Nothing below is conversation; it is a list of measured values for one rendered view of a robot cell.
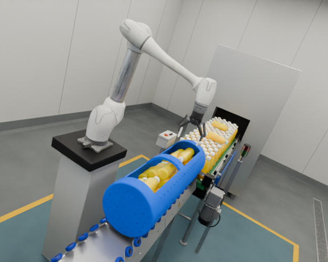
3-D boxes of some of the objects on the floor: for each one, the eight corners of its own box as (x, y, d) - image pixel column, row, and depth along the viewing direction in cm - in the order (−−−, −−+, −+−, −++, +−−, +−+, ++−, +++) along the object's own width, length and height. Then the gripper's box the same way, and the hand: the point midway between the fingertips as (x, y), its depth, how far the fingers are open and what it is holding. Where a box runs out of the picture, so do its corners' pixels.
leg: (148, 264, 226) (170, 210, 205) (151, 260, 231) (173, 207, 210) (154, 268, 224) (176, 213, 203) (156, 264, 230) (179, 210, 208)
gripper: (179, 104, 159) (168, 134, 167) (215, 119, 152) (202, 150, 159) (183, 103, 166) (173, 132, 173) (218, 118, 158) (206, 147, 166)
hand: (188, 139), depth 166 cm, fingers open, 13 cm apart
